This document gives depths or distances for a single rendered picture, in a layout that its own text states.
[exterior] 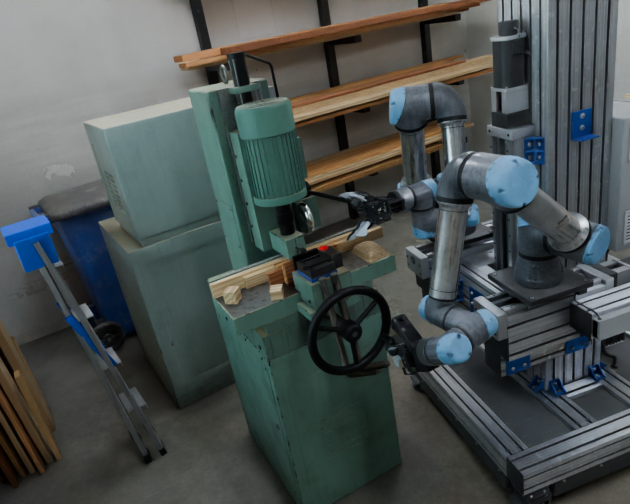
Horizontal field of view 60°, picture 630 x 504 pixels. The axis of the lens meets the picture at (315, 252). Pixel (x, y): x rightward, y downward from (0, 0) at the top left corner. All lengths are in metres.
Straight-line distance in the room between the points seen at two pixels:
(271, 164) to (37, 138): 2.38
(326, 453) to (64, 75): 2.78
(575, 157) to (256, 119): 1.03
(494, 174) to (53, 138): 3.04
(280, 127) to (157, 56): 2.40
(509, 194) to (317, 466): 1.24
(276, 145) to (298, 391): 0.81
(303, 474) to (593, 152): 1.48
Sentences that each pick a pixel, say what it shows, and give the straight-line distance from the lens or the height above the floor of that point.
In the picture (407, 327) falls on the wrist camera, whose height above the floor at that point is 0.85.
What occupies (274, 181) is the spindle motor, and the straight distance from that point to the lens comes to 1.69.
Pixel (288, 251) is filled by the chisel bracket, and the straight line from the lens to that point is 1.79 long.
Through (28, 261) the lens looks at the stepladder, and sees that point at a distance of 2.22.
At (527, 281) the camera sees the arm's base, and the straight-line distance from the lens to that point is 1.79.
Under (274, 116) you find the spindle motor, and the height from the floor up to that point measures 1.44.
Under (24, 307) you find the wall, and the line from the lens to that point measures 4.07.
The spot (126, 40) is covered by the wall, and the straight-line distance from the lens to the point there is 3.93.
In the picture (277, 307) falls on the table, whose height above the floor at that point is 0.88.
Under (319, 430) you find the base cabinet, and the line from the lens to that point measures 2.02.
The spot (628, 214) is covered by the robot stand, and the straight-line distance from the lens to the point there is 2.13.
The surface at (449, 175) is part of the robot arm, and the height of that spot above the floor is 1.27.
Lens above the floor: 1.69
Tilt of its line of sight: 23 degrees down
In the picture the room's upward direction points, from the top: 10 degrees counter-clockwise
